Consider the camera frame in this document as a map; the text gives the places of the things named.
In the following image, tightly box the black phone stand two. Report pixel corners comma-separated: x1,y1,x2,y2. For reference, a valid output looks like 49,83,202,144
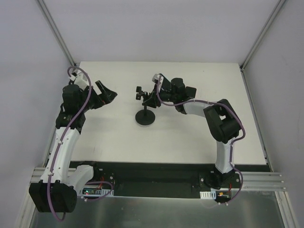
135,86,155,126

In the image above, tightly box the pink case phone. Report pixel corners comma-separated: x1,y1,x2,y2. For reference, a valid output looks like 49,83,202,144
185,86,197,99

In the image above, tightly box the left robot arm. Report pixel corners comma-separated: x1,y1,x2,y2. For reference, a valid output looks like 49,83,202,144
29,81,117,213

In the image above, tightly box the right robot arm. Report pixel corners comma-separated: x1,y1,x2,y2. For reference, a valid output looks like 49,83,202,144
136,74,245,190

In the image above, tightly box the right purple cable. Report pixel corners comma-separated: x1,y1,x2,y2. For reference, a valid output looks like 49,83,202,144
155,75,247,207

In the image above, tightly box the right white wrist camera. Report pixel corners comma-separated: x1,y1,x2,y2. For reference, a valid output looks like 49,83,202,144
152,74,164,92

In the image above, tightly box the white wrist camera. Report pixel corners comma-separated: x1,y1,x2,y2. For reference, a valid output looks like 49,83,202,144
69,70,89,90
152,74,164,92

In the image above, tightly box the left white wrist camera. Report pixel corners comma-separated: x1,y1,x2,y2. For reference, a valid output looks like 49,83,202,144
69,70,89,90

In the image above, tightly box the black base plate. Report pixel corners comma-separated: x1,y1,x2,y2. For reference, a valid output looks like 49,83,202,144
68,161,245,197

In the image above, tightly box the left white cable duct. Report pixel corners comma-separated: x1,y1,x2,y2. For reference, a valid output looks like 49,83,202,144
82,188,114,198

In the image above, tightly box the white cable duct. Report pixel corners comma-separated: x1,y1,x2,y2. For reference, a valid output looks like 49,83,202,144
82,188,114,198
199,190,217,200

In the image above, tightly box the left aluminium frame post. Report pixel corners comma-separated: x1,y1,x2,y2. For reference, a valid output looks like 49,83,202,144
36,0,76,66

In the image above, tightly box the aluminium frame post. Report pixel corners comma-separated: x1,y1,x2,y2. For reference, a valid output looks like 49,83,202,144
36,0,76,66
240,0,288,72

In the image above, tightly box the right white cable duct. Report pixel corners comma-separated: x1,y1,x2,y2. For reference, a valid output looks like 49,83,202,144
199,190,217,200

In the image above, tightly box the right aluminium frame post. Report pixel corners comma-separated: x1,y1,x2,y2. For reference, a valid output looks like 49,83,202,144
240,0,288,72

